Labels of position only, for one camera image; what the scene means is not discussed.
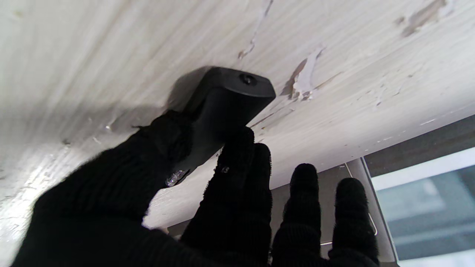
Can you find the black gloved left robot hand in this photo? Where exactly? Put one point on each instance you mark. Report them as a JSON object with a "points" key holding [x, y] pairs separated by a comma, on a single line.
{"points": [[111, 222]]}

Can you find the black remote control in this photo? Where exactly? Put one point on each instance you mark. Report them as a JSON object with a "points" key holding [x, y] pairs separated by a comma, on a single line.
{"points": [[226, 107]]}

